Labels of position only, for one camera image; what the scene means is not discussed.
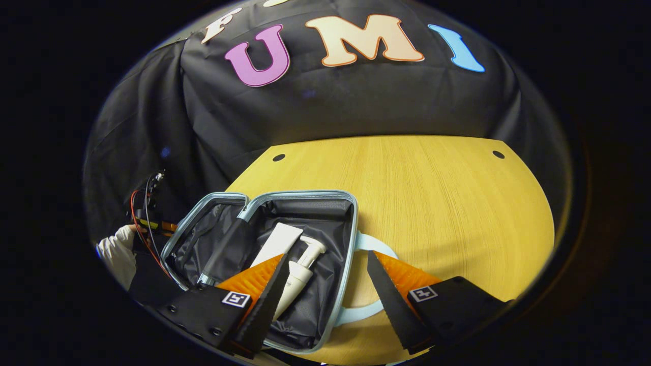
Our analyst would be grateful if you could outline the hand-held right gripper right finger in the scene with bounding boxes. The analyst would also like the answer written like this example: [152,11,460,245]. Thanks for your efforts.
[366,250,512,355]

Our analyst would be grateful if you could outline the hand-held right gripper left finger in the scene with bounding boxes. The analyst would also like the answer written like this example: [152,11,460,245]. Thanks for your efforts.
[155,253,291,359]

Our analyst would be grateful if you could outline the white pump bottle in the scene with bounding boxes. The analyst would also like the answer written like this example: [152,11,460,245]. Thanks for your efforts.
[272,235,328,322]

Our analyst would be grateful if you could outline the white squeeze tube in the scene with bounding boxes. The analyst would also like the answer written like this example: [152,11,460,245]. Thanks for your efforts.
[250,222,304,268]

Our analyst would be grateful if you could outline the light blue suitcase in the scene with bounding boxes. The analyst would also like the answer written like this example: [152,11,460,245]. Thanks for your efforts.
[160,190,400,355]

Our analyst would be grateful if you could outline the black backdrop cloth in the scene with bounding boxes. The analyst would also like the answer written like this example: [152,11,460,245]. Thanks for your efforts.
[84,0,575,245]

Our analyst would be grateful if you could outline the black cable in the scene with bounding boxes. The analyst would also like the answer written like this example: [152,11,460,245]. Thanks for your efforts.
[144,172,166,255]

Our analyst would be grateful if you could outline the red cable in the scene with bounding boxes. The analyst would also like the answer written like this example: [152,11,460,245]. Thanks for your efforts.
[129,190,169,278]

